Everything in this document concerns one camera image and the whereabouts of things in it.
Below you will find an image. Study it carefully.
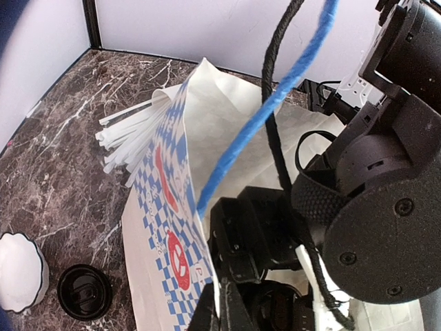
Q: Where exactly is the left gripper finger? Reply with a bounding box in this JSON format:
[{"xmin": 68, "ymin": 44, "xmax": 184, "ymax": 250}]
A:
[{"xmin": 187, "ymin": 279, "xmax": 254, "ymax": 331}]

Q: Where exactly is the patterned paper takeout bag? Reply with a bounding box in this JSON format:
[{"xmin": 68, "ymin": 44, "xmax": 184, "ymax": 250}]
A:
[{"xmin": 122, "ymin": 0, "xmax": 424, "ymax": 331}]

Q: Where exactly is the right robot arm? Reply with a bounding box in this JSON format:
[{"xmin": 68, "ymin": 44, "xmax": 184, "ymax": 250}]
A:
[{"xmin": 291, "ymin": 1, "xmax": 440, "ymax": 304}]

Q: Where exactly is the stack of black lids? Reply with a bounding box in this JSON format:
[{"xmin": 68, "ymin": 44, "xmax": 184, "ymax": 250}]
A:
[{"xmin": 57, "ymin": 264, "xmax": 113, "ymax": 321}]

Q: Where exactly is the bundle of white wrapped straws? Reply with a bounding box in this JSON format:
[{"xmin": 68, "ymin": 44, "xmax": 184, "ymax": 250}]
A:
[{"xmin": 95, "ymin": 99, "xmax": 172, "ymax": 187}]

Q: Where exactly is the white fluted ceramic bowl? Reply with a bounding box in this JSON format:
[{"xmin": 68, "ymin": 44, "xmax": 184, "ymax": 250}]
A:
[{"xmin": 1, "ymin": 232, "xmax": 50, "ymax": 314}]

